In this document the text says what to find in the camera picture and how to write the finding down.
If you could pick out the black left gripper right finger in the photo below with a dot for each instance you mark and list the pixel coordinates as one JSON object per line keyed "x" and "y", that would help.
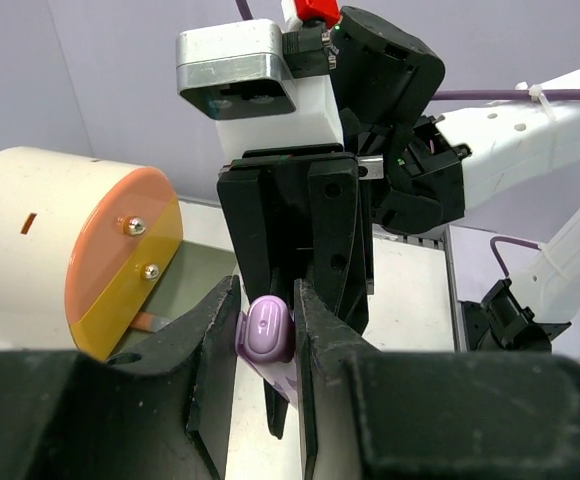
{"x": 368, "y": 414}

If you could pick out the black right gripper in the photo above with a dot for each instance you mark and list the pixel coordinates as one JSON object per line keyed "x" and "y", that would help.
{"x": 395, "y": 169}

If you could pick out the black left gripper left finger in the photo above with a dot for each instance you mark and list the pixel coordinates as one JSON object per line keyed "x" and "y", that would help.
{"x": 160, "y": 409}

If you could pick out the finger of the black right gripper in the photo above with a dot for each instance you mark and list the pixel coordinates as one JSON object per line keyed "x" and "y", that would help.
{"x": 242, "y": 195}

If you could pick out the purple highlighter cap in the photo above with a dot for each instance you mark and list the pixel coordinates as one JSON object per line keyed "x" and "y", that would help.
{"x": 265, "y": 333}

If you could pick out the orange highlighter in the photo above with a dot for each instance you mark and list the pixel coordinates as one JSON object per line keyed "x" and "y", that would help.
{"x": 147, "y": 322}

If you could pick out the pink highlighter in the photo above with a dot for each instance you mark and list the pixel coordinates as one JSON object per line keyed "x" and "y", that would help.
{"x": 282, "y": 377}

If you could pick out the orange top drawer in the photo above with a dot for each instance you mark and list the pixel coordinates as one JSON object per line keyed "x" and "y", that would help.
{"x": 125, "y": 216}

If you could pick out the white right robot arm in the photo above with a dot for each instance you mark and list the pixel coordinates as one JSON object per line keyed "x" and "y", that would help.
{"x": 514, "y": 136}

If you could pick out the round beige drawer cabinet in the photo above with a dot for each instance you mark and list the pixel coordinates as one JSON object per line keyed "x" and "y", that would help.
{"x": 46, "y": 198}

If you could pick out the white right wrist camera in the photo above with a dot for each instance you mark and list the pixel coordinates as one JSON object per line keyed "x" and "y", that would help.
{"x": 267, "y": 87}

